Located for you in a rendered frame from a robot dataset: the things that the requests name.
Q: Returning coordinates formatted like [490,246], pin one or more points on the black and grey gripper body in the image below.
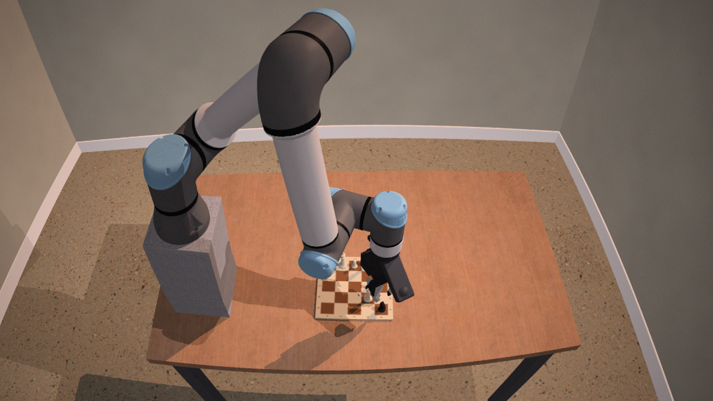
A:
[372,266]

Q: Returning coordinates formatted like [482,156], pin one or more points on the chessboard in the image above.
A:
[341,296]

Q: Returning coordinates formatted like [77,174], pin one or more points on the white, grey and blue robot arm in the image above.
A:
[285,89]

